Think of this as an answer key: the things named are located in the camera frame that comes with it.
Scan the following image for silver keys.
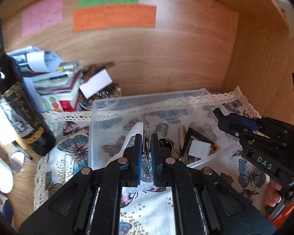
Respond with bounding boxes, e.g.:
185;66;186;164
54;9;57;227
141;124;153;183

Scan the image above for white power plug adapter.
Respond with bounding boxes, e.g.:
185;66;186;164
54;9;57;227
189;139;212;159

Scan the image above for person's right hand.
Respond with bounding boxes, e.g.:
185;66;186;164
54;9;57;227
265;178;282;207

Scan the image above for clear plastic storage box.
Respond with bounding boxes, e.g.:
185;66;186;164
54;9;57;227
89;89;240;170

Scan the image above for butterfly print lace cloth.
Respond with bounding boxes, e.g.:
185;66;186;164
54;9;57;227
33;88;269;234

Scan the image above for small white box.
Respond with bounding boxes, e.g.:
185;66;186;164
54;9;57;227
79;69;113;99

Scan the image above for small round mirror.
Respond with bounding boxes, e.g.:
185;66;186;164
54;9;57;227
10;151;25;174

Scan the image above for dark wine bottle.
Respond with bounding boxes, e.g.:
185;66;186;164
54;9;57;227
0;19;56;156

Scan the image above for stack of papers and booklets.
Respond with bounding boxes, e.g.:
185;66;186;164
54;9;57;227
8;46;82;112

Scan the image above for white bottle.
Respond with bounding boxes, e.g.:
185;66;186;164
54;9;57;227
0;107;15;194

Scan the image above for orange sticky note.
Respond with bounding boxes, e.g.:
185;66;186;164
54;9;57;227
73;4;157;32

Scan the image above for green sticky note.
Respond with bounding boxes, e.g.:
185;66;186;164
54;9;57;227
78;0;139;9

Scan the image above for pink sticky note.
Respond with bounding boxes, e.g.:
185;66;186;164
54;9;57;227
22;0;63;38

